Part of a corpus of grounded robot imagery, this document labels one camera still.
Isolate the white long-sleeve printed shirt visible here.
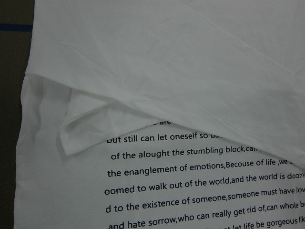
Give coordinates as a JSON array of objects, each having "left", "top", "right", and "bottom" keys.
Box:
[{"left": 14, "top": 0, "right": 305, "bottom": 229}]

